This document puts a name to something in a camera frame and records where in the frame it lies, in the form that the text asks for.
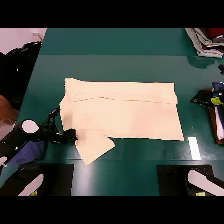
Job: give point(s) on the cream shirt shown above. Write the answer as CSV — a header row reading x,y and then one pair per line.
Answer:
x,y
126,110

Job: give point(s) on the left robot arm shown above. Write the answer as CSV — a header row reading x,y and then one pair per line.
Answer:
x,y
30,127

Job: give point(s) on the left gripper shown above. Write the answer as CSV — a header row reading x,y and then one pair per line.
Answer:
x,y
69,135

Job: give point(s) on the red garment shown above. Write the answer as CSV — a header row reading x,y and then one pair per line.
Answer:
x,y
215,32

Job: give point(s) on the black garment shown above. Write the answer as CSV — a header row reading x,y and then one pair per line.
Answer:
x,y
16,73

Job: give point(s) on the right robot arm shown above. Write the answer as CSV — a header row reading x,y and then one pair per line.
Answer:
x,y
204,181

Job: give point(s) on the brown garment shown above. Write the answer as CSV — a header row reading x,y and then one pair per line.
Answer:
x,y
6,111

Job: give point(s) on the blue garment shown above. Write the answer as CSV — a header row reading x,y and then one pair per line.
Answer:
x,y
28,151

